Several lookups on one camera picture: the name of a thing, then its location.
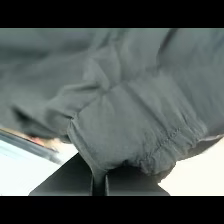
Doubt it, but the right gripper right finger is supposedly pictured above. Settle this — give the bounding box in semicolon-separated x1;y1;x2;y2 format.
105;165;171;197

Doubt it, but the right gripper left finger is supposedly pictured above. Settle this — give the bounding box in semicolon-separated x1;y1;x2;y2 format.
28;152;94;197

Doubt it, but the dark grey garment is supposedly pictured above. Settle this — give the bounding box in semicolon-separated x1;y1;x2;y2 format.
0;28;224;196

